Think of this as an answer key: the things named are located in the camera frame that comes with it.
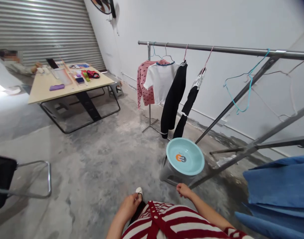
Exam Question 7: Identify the person's left hand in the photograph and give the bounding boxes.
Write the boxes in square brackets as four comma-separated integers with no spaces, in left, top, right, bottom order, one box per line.
[117,193,144,217]

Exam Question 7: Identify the person's right hand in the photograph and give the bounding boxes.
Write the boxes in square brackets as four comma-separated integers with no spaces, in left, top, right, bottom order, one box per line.
[176,183,195,199]

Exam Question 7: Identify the person's legs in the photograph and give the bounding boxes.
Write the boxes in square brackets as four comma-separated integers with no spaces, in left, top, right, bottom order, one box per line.
[128,187,148,226]

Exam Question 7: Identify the grey plastic stool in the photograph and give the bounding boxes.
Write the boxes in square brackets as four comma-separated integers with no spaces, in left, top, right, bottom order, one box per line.
[158,155,200,188]
[107,81,124,98]

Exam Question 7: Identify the person's body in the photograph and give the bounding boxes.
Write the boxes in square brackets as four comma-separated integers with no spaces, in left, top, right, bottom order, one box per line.
[121,200,248,239]

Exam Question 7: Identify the teal plastic basin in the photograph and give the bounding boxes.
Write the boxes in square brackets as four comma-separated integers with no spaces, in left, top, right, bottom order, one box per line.
[166,137,205,176]

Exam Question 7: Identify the white crumpled cloth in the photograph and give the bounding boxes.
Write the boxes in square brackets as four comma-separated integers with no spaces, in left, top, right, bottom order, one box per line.
[215,154,238,167]

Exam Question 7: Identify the black and white garment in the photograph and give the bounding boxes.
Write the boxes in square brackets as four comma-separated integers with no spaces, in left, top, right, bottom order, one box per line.
[173,68,208,139]

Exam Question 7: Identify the black trousers with white stripes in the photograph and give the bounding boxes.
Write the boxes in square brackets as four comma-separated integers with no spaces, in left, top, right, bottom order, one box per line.
[160,60,189,140]

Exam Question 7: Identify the blue denim cloth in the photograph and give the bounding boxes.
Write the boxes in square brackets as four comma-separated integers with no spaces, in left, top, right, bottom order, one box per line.
[235,155,304,239]

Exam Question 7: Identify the white short-sleeved top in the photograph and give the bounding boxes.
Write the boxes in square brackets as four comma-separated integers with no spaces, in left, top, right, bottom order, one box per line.
[143,61,180,105]

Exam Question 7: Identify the pink spotted sweater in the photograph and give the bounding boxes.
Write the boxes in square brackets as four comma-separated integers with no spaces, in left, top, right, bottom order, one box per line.
[137,60,157,110]

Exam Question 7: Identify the wooden table with black legs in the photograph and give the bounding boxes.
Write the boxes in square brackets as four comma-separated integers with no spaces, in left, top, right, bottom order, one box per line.
[27,56,121,134]

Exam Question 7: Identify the metal clothes rack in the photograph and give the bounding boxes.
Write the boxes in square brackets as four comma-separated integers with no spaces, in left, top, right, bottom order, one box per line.
[138,40,304,190]

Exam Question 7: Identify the grey roller shutter door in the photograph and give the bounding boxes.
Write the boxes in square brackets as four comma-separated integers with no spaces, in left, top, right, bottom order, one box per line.
[0,0,105,73]

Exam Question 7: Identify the blue wire hanger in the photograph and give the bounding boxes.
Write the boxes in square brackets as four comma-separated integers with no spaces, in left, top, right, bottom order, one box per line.
[222,48,271,116]
[150,41,165,62]

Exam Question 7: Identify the grey wire hanger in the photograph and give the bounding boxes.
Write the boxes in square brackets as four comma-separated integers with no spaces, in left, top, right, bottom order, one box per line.
[156,42,176,64]

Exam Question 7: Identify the black chair with metal frame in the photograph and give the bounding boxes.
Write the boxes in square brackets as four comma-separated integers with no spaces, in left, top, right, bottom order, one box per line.
[0,154,52,212]

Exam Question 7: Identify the white wire hanger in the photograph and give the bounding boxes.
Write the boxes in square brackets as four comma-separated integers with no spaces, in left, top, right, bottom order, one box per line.
[249,52,304,123]

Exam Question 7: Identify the black wall fan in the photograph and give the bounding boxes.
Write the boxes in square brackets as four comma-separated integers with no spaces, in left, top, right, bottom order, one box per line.
[90,0,120,35]

